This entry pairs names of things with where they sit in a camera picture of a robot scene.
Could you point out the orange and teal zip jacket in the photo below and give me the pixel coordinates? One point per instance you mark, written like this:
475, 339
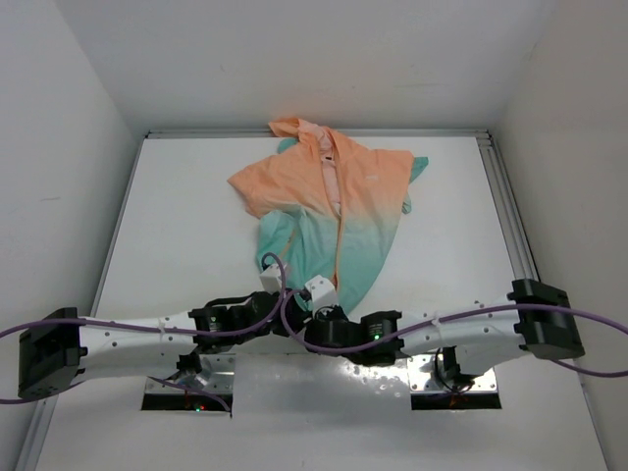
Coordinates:
328, 205

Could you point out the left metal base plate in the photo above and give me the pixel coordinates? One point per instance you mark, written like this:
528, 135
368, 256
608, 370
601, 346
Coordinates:
217, 374

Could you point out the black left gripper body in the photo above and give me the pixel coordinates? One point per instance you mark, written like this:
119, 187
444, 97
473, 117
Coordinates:
276, 325

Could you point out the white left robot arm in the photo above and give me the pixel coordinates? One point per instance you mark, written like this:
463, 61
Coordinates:
64, 349

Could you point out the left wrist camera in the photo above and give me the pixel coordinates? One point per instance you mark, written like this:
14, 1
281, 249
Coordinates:
273, 278

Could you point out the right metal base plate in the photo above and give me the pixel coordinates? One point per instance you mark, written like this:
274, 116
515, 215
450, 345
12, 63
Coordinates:
428, 374

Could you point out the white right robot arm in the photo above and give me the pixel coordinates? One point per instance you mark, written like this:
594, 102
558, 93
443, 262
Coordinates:
532, 323

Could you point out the aluminium frame rail right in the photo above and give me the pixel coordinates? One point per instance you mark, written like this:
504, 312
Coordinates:
517, 244

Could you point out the metal base plate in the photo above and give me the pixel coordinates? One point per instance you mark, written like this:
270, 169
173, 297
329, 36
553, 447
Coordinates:
428, 374
217, 374

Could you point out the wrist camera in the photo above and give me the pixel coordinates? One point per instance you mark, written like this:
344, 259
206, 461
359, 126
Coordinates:
273, 278
322, 293

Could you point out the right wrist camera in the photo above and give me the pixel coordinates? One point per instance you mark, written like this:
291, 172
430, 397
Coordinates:
322, 293

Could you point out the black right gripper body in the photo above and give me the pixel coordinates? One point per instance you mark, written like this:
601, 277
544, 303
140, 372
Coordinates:
332, 313

